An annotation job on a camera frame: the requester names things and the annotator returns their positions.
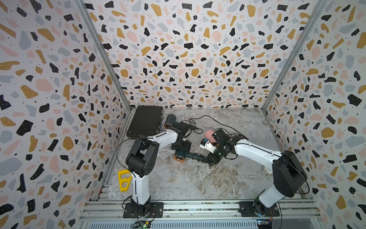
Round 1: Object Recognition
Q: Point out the black flat case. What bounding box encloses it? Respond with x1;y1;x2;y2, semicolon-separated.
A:
126;106;163;138

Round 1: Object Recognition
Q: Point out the pink hair dryer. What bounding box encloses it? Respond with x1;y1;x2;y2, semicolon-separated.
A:
205;130;217;144

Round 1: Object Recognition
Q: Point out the aluminium corner post left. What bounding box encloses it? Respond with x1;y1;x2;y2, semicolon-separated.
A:
72;0;132;111

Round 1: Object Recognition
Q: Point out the dark green hair dryer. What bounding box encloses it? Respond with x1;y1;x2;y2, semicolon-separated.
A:
174;150;207;163
164;114;182;130

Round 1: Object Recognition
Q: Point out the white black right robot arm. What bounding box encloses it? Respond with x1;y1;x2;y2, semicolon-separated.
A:
200;129;307;216

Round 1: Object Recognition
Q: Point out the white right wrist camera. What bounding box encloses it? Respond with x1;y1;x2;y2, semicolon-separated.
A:
200;138;216;153

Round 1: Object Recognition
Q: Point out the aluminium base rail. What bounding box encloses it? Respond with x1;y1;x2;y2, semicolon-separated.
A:
77;199;326;229

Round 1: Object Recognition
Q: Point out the aluminium corner post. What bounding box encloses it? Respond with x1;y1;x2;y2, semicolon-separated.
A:
261;0;329;111
72;0;132;111

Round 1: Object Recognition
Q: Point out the black cord of green dryer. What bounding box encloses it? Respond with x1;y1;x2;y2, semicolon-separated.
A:
185;115;244;135

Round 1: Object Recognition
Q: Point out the yellow plastic triangle frame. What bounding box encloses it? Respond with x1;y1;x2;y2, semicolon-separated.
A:
117;169;132;192

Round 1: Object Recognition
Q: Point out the aluminium corner post right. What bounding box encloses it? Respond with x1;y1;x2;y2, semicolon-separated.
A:
261;0;329;111

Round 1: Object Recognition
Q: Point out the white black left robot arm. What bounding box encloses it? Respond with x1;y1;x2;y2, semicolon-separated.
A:
126;122;191;216

